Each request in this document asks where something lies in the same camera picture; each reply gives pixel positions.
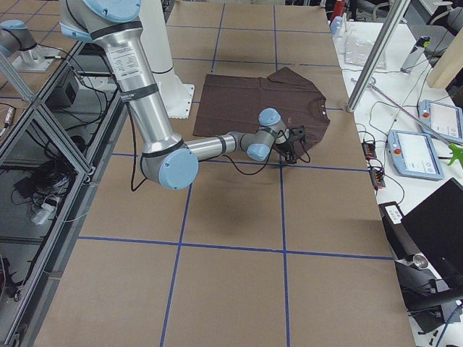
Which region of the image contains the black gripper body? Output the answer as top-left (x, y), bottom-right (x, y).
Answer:
top-left (277, 140), bottom-right (295, 158)

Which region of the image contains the brown t-shirt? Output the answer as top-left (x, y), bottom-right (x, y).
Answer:
top-left (193, 67), bottom-right (330, 157)

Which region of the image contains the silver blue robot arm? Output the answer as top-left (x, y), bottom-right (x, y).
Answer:
top-left (60, 1), bottom-right (296, 190)
top-left (1, 20), bottom-right (61, 72)

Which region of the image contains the orange black electronics board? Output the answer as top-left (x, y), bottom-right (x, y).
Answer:
top-left (361, 140), bottom-right (386, 191)

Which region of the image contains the near teach pendant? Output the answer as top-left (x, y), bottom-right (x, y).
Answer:
top-left (387, 130), bottom-right (444, 181)

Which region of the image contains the teach pendant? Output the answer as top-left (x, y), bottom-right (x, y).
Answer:
top-left (387, 130), bottom-right (444, 181)
top-left (418, 100), bottom-right (462, 145)

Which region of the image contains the red cylinder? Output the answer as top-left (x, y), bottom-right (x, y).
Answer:
top-left (331, 0), bottom-right (345, 21)

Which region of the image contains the black laptop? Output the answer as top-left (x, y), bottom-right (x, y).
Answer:
top-left (402, 179), bottom-right (462, 288)

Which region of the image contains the far teach pendant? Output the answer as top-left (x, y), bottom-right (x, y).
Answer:
top-left (418, 100), bottom-right (462, 145)

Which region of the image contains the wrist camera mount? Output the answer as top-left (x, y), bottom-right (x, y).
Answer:
top-left (288, 125), bottom-right (306, 145)

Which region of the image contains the white column pedestal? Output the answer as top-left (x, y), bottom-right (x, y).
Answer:
top-left (139, 0), bottom-right (195, 119)

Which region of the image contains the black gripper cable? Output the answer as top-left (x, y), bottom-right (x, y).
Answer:
top-left (129, 126), bottom-right (312, 192)

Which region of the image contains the aluminium frame post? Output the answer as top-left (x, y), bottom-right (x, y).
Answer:
top-left (347, 0), bottom-right (411, 113)

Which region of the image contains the black camera stand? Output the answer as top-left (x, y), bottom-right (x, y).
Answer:
top-left (379, 202), bottom-right (462, 333)

